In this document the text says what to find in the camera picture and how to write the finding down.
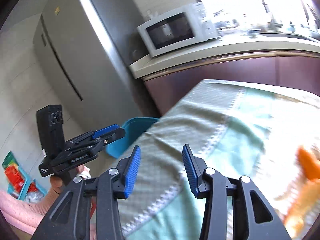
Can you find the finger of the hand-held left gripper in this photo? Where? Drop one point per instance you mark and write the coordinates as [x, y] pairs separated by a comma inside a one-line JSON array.
[[116, 136], [105, 131]]

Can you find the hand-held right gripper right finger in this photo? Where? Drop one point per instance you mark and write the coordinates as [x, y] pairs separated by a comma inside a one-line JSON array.
[[190, 170]]

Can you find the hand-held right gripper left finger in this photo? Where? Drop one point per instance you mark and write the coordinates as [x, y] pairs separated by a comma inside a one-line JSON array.
[[132, 170]]

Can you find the teal plastic bin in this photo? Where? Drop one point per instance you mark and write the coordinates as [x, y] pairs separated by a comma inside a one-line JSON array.
[[132, 130]]

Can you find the orange peel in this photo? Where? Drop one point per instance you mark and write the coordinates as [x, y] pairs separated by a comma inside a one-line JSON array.
[[307, 165]]

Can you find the person's left forearm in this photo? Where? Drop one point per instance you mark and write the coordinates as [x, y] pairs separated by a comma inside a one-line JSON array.
[[22, 210]]

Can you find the person's left hand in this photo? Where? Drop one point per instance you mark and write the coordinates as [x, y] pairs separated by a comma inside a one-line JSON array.
[[56, 183]]

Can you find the patterned tablecloth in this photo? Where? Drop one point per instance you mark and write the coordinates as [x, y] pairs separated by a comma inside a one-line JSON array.
[[212, 130]]

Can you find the teal storage crate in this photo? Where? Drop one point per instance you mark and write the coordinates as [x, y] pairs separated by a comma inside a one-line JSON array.
[[22, 190]]

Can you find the grey refrigerator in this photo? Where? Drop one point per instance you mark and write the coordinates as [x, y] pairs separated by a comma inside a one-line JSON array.
[[87, 42]]

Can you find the dark red kitchen cabinet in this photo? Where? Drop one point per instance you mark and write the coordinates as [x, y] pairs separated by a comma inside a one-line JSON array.
[[225, 72]]

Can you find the white microwave oven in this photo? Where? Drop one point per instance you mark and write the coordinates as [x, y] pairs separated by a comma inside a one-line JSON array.
[[175, 30]]

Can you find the beige kitchen countertop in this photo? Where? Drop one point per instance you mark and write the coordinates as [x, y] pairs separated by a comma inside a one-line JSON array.
[[225, 50]]

